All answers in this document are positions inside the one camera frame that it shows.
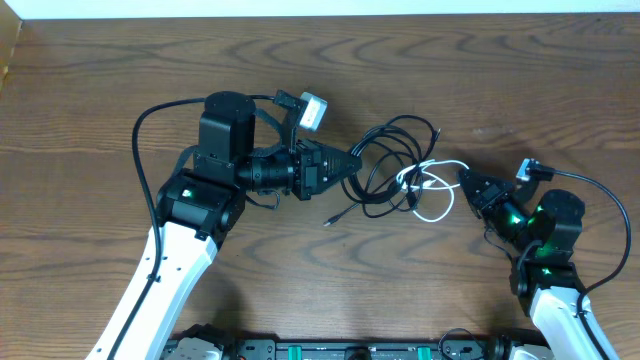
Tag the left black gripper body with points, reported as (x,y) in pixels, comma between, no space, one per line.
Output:
(306,173)

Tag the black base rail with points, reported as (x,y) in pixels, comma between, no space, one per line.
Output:
(208,343)

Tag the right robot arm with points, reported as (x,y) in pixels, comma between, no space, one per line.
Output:
(543,277)

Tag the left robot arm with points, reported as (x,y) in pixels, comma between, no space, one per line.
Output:
(240,149)

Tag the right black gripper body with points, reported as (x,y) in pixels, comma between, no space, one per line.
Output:
(509,217)

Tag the wooden side panel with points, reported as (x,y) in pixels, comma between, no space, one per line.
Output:
(10,28)

